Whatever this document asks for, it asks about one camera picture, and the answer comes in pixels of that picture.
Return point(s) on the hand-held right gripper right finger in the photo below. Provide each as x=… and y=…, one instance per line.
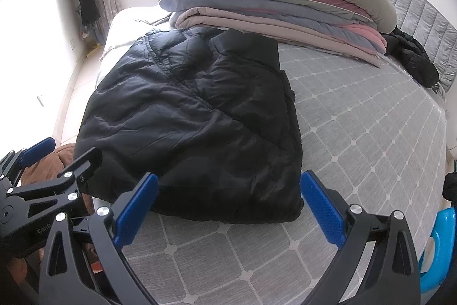
x=323, y=208

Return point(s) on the bed with grey checked sheet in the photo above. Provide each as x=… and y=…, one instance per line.
x=357, y=147

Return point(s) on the black object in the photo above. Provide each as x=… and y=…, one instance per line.
x=450, y=185

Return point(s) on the white wall socket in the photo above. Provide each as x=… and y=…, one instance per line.
x=40, y=100

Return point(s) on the blue plastic object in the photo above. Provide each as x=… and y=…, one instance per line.
x=437, y=248

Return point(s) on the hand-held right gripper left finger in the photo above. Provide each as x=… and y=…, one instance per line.
x=134, y=210

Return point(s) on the grey-blue folded blanket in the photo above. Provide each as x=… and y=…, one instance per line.
x=214, y=1

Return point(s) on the light pink folded blanket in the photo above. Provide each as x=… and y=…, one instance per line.
x=360, y=31

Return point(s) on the brown cloth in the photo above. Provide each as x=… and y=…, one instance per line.
x=59, y=155

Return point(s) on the small black puffer jacket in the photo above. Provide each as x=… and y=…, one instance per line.
x=410, y=55

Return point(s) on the grey quilted headboard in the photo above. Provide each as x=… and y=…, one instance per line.
x=410, y=5

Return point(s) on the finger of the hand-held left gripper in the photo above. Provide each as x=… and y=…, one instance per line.
x=84, y=165
x=35, y=149

